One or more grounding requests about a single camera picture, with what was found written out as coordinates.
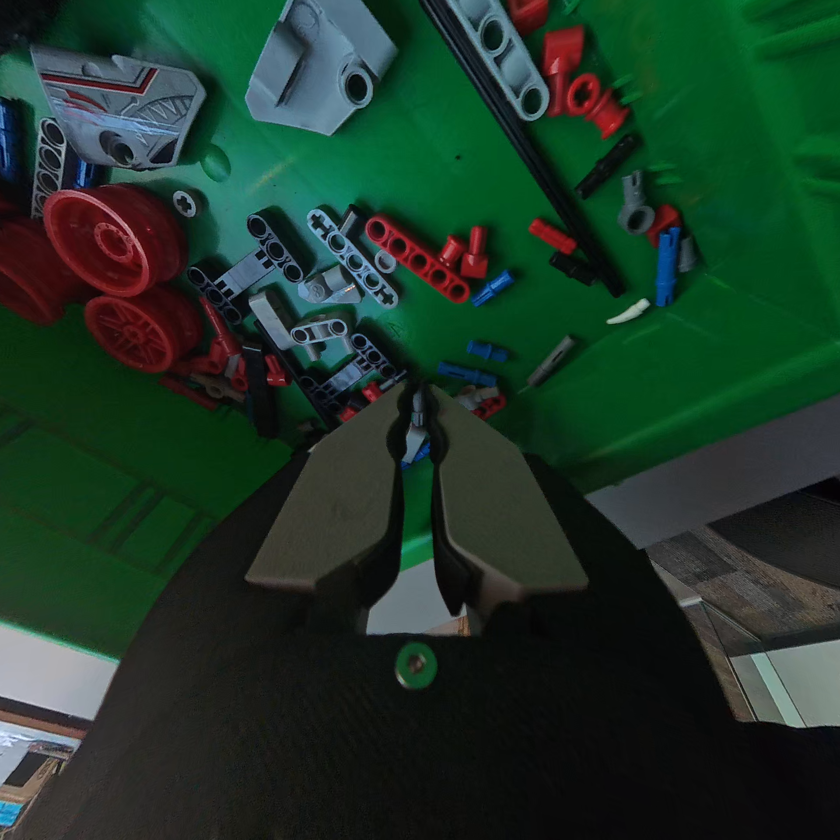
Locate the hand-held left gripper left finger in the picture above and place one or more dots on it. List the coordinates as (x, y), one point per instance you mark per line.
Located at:
(328, 512)

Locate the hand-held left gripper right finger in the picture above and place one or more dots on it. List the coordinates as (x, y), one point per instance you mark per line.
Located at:
(505, 518)

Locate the small grey lego connector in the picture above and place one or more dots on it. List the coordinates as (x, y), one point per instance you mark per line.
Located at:
(417, 430)

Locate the green plastic bin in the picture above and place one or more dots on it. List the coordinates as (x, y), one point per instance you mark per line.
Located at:
(420, 164)

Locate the red white lego connector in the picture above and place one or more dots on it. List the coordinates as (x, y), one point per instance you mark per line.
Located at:
(485, 403)

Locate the pile of small lego pieces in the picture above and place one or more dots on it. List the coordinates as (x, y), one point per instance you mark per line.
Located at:
(328, 387)

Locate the blue lego pin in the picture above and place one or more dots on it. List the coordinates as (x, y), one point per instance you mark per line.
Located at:
(491, 289)
(487, 350)
(667, 266)
(467, 374)

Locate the grey lego axle pin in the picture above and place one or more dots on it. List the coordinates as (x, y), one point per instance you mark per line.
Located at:
(550, 362)

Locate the grey wedge lego piece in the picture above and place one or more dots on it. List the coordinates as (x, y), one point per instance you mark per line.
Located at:
(328, 285)

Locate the white lego tooth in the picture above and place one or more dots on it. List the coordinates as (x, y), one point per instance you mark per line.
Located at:
(628, 312)

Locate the black lego beam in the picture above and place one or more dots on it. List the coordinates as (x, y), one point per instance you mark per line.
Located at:
(275, 247)
(213, 295)

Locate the light grey lego beam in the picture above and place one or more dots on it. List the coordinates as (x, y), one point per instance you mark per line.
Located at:
(346, 253)

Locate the short black lego connector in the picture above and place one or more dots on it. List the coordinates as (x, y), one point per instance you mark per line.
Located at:
(572, 268)

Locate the red lego wheel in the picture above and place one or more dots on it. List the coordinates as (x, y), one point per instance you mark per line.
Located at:
(111, 243)
(141, 331)
(26, 275)

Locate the red lego beam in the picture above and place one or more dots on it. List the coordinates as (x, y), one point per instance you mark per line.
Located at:
(408, 251)

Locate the red lego pin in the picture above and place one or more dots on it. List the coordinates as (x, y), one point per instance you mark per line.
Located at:
(552, 235)

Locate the small grey lego pin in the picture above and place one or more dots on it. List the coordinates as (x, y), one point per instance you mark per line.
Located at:
(687, 254)

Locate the small red lego connector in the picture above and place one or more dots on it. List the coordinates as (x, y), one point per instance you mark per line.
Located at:
(664, 223)

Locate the grey lego axle connector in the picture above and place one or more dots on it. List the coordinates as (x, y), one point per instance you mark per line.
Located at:
(635, 203)

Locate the grey round lego bush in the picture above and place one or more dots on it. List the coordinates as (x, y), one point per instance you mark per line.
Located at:
(186, 202)

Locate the black lego pin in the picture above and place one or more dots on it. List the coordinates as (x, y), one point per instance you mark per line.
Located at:
(607, 165)

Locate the long black lego axle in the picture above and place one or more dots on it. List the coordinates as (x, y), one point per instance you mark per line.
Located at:
(525, 139)

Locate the red lego axle connector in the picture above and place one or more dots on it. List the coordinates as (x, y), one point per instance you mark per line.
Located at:
(600, 108)
(563, 62)

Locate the plain grey lego panel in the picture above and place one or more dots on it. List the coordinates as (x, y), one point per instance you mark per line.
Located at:
(308, 79)

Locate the white lego beam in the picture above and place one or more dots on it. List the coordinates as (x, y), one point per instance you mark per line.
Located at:
(49, 167)

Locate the long grey lego beam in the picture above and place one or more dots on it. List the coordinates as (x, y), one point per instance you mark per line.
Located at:
(510, 64)

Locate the grey printed lego panel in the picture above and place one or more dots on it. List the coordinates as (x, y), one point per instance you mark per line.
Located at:
(98, 98)

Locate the blue lego connector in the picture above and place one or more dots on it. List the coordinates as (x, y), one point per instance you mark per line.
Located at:
(8, 138)

